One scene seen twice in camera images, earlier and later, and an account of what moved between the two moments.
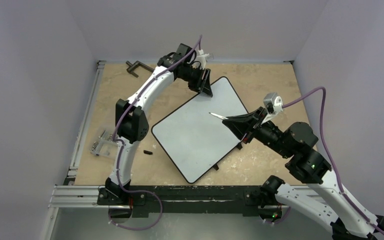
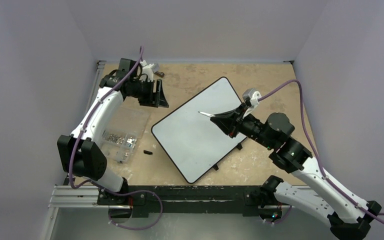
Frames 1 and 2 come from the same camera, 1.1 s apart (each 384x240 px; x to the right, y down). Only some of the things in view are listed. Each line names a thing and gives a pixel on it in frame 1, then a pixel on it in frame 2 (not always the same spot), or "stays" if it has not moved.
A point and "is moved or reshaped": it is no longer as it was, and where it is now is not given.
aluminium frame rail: [77, 197] stays
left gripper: [202, 85] → [156, 99]
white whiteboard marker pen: [218, 116] is moved or reshaped
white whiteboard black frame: [194, 140] stays
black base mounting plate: [152, 201] stays
